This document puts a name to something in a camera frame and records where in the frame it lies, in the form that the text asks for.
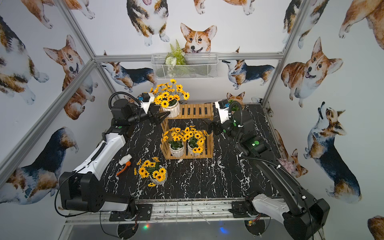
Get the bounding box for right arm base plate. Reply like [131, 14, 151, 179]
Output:
[229, 201, 257, 218]

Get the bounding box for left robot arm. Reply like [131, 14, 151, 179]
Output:
[56, 92, 169, 219]

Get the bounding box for green fern white flower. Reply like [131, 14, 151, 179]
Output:
[165, 40, 187, 67]

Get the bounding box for white wire wall basket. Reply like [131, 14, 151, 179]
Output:
[151, 53, 219, 80]

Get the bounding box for sunflower pot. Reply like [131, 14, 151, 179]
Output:
[134, 157, 168, 188]
[162, 127, 185, 158]
[183, 126, 208, 157]
[150, 79, 190, 118]

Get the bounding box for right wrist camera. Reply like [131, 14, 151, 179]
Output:
[215, 99, 230, 124]

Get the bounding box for tan pot green plant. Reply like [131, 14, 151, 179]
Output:
[228, 100, 244, 119]

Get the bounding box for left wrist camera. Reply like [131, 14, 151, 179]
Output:
[139, 93, 155, 114]

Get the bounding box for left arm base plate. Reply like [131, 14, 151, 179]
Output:
[109, 204, 153, 222]

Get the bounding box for pink succulent plant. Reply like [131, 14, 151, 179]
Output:
[278, 158, 296, 177]

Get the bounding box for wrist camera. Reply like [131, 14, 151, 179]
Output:
[139, 93, 155, 114]
[215, 99, 230, 124]

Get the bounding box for wooden slatted plant shelf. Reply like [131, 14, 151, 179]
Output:
[160, 104, 214, 160]

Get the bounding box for white orange spray nozzle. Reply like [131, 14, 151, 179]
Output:
[116, 154, 132, 177]

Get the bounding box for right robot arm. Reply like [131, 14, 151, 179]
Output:
[205, 100, 330, 240]

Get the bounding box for aluminium front rail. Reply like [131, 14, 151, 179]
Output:
[65, 198, 258, 226]

